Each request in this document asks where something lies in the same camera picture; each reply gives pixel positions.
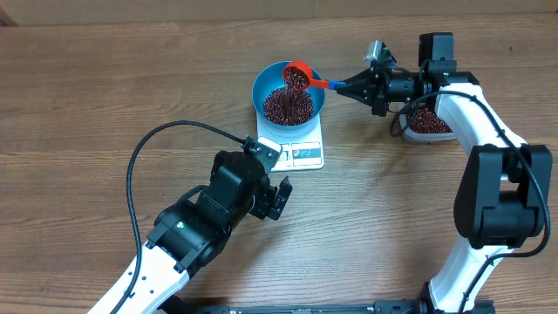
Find blue metal bowl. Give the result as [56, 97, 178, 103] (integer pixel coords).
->
[252, 60, 326, 119]

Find red beans in bowl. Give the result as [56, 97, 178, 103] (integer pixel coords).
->
[263, 86, 314, 126]

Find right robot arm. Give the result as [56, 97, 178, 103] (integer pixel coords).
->
[332, 32, 553, 313]

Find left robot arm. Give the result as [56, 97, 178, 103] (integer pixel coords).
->
[91, 137, 292, 313]

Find orange scoop with blue handle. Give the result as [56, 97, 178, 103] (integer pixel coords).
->
[282, 60, 345, 92]

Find clear plastic container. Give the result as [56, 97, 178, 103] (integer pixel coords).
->
[398, 104, 456, 142]

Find white digital kitchen scale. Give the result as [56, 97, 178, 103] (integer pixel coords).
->
[256, 114, 324, 172]

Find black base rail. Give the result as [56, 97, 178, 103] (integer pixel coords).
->
[160, 297, 434, 314]

